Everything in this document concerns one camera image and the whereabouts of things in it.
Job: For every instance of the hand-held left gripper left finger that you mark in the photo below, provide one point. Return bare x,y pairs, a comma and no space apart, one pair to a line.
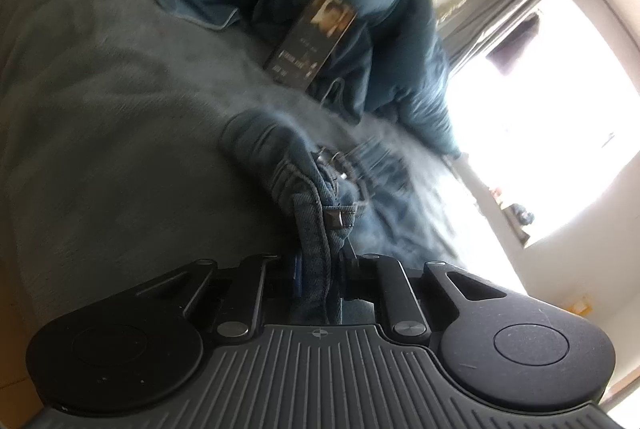
296,279

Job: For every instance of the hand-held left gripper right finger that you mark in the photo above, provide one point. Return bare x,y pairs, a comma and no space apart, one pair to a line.
385,279

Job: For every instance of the blue jeans with leather patch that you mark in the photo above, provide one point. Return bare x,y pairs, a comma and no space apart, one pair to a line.
300,189

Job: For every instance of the small dark windowsill object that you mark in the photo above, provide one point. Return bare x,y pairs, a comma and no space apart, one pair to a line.
522,216

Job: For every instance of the yellow box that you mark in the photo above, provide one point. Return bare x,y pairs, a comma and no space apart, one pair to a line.
582,304

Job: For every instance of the bright window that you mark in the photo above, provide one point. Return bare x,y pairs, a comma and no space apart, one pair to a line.
550,134

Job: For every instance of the dark printed book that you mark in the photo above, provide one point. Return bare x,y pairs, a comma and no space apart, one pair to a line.
310,39

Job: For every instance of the dark hanging cloth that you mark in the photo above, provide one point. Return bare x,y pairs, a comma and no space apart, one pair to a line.
515,44

